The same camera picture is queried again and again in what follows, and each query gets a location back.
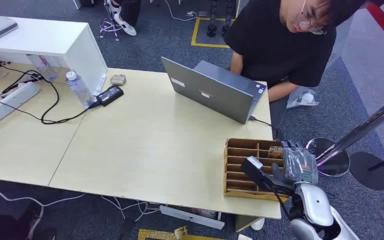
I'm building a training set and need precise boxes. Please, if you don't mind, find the white shoe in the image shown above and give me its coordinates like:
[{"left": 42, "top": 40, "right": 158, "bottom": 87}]
[{"left": 249, "top": 217, "right": 266, "bottom": 232}]

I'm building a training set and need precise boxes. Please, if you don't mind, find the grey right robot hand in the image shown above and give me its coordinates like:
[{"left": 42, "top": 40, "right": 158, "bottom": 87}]
[{"left": 271, "top": 140, "right": 320, "bottom": 186}]

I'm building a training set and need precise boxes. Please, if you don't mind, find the cardboard slotted organizer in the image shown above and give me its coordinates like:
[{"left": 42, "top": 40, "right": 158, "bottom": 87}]
[{"left": 222, "top": 138, "right": 291, "bottom": 202}]

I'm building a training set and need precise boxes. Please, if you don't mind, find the brown printed card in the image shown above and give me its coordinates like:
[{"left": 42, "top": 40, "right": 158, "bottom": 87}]
[{"left": 266, "top": 146, "right": 283, "bottom": 160}]

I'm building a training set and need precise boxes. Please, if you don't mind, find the black robot leg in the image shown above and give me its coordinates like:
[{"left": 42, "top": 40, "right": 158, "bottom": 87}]
[
  {"left": 207, "top": 0, "right": 219, "bottom": 38},
  {"left": 221, "top": 0, "right": 236, "bottom": 37}
]

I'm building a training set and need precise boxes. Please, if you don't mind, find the white power strip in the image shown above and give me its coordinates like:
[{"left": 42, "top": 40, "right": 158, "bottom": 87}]
[{"left": 0, "top": 81, "right": 41, "bottom": 126}]

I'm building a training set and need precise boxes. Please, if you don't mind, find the white desk shelf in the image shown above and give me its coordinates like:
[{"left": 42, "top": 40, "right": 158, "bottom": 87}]
[{"left": 0, "top": 14, "right": 109, "bottom": 97}]

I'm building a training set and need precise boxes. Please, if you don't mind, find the chrome stanchion base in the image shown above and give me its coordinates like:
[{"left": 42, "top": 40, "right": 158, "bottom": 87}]
[{"left": 305, "top": 137, "right": 351, "bottom": 178}]

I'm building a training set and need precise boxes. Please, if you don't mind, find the black power adapter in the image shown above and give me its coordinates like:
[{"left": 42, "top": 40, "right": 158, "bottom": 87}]
[{"left": 95, "top": 85, "right": 125, "bottom": 108}]

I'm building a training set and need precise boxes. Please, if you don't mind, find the chrome chair base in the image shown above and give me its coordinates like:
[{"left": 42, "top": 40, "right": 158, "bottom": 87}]
[{"left": 99, "top": 0, "right": 124, "bottom": 42}]

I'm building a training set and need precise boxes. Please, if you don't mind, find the chrome stanchion pole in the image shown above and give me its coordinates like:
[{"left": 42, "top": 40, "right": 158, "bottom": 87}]
[{"left": 316, "top": 91, "right": 384, "bottom": 167}]

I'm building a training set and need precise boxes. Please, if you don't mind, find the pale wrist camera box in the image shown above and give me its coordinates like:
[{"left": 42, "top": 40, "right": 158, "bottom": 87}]
[{"left": 240, "top": 156, "right": 276, "bottom": 190}]

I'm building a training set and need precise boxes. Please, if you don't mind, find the yellow floor tape corner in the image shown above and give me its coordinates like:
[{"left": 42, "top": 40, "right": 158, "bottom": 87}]
[{"left": 137, "top": 226, "right": 228, "bottom": 240}]

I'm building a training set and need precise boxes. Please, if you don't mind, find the white cable tray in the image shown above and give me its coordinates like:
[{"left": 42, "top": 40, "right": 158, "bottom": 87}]
[{"left": 159, "top": 204, "right": 226, "bottom": 230}]

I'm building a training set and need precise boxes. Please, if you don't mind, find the black bulky object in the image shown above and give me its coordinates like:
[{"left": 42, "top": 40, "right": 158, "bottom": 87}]
[{"left": 0, "top": 202, "right": 58, "bottom": 240}]

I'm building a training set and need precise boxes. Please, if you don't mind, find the person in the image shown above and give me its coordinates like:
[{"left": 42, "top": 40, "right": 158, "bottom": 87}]
[
  {"left": 107, "top": 0, "right": 143, "bottom": 37},
  {"left": 223, "top": 0, "right": 384, "bottom": 140}
]

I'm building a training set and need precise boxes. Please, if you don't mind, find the clear bottle with label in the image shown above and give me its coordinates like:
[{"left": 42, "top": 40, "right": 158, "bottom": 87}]
[{"left": 27, "top": 54, "right": 59, "bottom": 82}]

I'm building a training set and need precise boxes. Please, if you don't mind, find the clear water bottle white cap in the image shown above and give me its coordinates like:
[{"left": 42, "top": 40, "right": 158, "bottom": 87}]
[{"left": 65, "top": 70, "right": 95, "bottom": 109}]

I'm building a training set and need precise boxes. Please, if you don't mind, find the black power cable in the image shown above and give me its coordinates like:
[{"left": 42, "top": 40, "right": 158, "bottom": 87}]
[{"left": 1, "top": 69, "right": 101, "bottom": 126}]

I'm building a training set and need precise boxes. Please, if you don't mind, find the thin black cable with plug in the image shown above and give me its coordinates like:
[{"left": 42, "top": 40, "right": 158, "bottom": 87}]
[{"left": 0, "top": 55, "right": 44, "bottom": 80}]

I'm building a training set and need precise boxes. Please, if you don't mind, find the long white floor cable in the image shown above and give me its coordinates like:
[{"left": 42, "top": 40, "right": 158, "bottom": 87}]
[{"left": 0, "top": 187, "right": 87, "bottom": 208}]

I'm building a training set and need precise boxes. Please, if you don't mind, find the beige earbuds case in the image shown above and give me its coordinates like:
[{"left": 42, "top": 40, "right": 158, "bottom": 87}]
[{"left": 110, "top": 74, "right": 127, "bottom": 86}]

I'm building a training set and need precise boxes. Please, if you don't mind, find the white cable with charger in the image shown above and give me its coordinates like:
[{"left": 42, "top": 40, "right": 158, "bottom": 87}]
[{"left": 163, "top": 0, "right": 199, "bottom": 23}]

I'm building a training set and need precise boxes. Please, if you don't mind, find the clear plastic bag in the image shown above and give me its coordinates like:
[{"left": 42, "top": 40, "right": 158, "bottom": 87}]
[{"left": 285, "top": 86, "right": 320, "bottom": 110}]

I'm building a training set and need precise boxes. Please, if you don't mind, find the grey laptop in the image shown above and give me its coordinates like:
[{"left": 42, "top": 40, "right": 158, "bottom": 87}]
[{"left": 160, "top": 56, "right": 268, "bottom": 125}]

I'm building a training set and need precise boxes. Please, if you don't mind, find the yellow floor tape rectangle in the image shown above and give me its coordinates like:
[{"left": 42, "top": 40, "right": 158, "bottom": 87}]
[{"left": 190, "top": 16, "right": 238, "bottom": 49}]

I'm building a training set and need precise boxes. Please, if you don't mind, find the black laptop cable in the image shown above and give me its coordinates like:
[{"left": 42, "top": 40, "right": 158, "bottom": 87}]
[{"left": 248, "top": 115, "right": 281, "bottom": 140}]

